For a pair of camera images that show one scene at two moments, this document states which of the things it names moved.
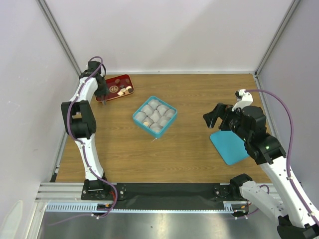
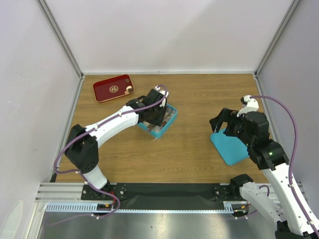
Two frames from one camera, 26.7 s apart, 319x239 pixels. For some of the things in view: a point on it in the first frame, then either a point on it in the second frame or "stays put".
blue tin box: x=156 y=116 stays put
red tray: x=118 y=86 stays put
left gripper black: x=105 y=90 → x=158 y=122
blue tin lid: x=231 y=146 stays put
